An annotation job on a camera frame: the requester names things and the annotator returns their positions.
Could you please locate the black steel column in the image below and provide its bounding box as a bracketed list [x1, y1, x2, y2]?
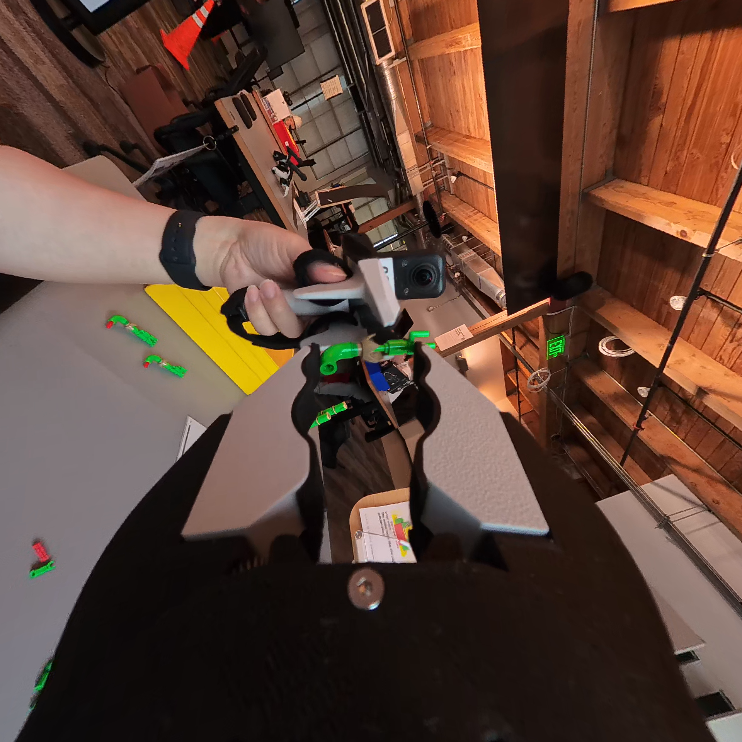
[477, 0, 593, 299]

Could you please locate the wooden desk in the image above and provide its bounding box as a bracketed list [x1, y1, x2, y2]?
[214, 90, 308, 233]

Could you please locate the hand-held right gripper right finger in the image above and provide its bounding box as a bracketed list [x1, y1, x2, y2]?
[409, 347, 551, 554]

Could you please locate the lego instruction booklet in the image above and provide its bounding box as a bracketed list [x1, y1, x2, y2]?
[358, 503, 418, 564]

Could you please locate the black pole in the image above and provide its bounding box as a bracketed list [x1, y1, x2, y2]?
[620, 168, 742, 467]

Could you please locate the short green lego bar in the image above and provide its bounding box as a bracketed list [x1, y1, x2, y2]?
[310, 401, 349, 430]

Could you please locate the printed leaflet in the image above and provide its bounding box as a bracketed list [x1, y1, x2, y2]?
[142, 145, 204, 175]

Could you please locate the black office chair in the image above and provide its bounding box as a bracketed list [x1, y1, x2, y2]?
[153, 110, 227, 151]

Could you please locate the wooden stick with label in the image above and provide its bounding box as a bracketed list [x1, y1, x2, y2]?
[435, 298, 553, 357]

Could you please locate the metal air duct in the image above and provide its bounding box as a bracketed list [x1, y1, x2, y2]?
[374, 58, 430, 198]

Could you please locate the green lego vine assembly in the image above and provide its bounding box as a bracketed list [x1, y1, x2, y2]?
[320, 330, 437, 376]

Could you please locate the yellow sheet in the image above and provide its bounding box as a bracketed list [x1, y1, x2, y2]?
[145, 283, 293, 396]

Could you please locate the white air vent grille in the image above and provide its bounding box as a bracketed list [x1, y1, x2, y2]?
[361, 0, 397, 65]

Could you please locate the orange traffic cone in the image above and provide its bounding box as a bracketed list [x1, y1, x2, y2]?
[160, 0, 216, 70]

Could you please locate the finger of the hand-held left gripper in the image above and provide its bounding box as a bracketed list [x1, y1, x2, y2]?
[356, 258, 402, 328]

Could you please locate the wooden clipboard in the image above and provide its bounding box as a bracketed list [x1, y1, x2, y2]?
[349, 488, 414, 564]

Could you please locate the person's left forearm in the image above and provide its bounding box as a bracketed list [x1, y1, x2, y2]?
[0, 145, 175, 285]

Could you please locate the black wristband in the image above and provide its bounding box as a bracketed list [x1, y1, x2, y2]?
[159, 210, 212, 291]

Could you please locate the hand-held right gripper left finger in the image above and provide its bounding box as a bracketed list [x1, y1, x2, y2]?
[181, 344, 325, 563]

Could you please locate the person's left hand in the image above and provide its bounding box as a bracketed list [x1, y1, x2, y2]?
[194, 216, 350, 338]

